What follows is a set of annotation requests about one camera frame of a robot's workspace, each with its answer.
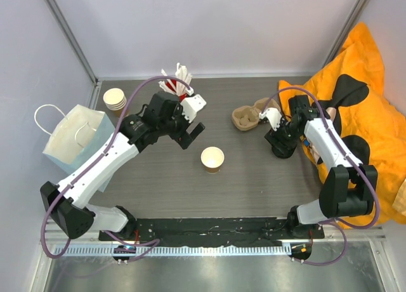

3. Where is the left aluminium frame post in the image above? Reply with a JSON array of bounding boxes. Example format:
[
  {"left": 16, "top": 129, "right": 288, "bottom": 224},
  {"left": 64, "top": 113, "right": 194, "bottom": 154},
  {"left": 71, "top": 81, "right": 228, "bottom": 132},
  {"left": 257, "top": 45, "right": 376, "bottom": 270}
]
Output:
[{"left": 44, "top": 0, "right": 98, "bottom": 85}]

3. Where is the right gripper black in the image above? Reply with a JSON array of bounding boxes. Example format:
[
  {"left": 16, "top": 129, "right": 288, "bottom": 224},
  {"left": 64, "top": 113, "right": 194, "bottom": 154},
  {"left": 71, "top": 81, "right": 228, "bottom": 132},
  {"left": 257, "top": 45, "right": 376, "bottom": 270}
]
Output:
[{"left": 265, "top": 116, "right": 303, "bottom": 156}]

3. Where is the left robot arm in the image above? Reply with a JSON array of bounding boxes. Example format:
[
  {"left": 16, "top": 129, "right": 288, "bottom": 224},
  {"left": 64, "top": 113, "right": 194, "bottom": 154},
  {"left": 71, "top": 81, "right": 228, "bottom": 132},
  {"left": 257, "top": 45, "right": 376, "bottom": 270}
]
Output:
[{"left": 40, "top": 91, "right": 206, "bottom": 241}]

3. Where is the brown paper coffee cup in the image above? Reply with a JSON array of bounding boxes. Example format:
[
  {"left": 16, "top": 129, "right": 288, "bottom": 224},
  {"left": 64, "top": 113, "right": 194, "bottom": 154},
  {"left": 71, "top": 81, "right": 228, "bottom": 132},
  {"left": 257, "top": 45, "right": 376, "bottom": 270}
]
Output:
[
  {"left": 103, "top": 88, "right": 128, "bottom": 117},
  {"left": 200, "top": 147, "right": 225, "bottom": 173}
]

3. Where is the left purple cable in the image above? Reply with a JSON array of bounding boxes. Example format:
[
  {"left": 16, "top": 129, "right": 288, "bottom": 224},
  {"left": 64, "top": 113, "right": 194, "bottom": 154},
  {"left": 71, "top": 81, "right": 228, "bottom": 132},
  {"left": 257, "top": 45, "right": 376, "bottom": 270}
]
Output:
[{"left": 41, "top": 76, "right": 195, "bottom": 260}]

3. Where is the aluminium frame post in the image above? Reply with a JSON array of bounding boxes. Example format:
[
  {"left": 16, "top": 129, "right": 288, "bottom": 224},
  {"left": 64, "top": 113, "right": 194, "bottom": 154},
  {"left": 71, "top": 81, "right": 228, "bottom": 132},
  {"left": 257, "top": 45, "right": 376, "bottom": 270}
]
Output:
[
  {"left": 44, "top": 0, "right": 98, "bottom": 85},
  {"left": 322, "top": 0, "right": 370, "bottom": 67}
]

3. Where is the brown pulp cup carrier stack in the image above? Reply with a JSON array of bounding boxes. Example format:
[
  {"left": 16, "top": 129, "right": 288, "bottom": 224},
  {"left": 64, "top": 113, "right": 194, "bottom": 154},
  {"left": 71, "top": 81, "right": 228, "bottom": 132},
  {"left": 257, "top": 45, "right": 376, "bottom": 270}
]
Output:
[{"left": 232, "top": 98, "right": 268, "bottom": 131}]

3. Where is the right aluminium frame post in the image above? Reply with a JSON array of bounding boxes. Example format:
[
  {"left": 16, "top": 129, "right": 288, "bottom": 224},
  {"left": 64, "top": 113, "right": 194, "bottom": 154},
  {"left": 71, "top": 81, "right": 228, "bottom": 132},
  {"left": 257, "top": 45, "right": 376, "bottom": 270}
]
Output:
[{"left": 322, "top": 0, "right": 370, "bottom": 67}]

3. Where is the white slotted cable duct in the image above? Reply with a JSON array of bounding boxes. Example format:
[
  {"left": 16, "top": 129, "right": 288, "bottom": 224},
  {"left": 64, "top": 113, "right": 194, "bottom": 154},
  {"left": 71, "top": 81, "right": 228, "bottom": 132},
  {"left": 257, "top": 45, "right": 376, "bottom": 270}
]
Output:
[{"left": 63, "top": 243, "right": 291, "bottom": 258}]

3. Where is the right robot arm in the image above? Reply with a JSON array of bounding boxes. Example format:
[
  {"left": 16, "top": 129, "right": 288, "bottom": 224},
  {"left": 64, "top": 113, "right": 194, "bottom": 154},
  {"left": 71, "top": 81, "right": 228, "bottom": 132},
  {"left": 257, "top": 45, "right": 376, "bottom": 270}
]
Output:
[{"left": 259, "top": 94, "right": 380, "bottom": 238}]

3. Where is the red plastic cup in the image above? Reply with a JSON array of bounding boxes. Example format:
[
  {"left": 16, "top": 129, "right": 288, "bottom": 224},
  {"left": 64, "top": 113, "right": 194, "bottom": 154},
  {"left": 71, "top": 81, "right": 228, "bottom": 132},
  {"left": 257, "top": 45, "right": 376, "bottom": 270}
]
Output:
[{"left": 165, "top": 79, "right": 188, "bottom": 101}]

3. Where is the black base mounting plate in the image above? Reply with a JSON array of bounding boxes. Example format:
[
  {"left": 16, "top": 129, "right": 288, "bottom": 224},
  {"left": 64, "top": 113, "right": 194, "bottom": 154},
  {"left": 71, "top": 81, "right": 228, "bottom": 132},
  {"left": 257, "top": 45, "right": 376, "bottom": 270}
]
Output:
[{"left": 98, "top": 216, "right": 325, "bottom": 248}]

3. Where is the orange cartoon pillow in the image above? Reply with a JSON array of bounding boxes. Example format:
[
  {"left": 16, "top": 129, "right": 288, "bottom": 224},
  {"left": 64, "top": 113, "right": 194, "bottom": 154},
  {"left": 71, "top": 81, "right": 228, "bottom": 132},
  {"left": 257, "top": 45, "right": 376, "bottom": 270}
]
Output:
[{"left": 278, "top": 21, "right": 406, "bottom": 230}]

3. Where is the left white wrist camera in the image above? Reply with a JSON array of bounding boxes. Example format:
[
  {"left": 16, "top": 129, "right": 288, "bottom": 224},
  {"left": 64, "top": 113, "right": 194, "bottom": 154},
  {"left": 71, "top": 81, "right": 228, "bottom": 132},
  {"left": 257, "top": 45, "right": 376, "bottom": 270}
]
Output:
[{"left": 180, "top": 94, "right": 207, "bottom": 123}]

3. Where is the light blue paper bag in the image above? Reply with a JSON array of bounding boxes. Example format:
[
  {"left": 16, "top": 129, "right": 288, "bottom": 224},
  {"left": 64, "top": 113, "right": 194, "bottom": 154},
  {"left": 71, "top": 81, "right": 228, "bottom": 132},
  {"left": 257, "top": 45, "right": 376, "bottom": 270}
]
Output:
[{"left": 34, "top": 104, "right": 115, "bottom": 175}]

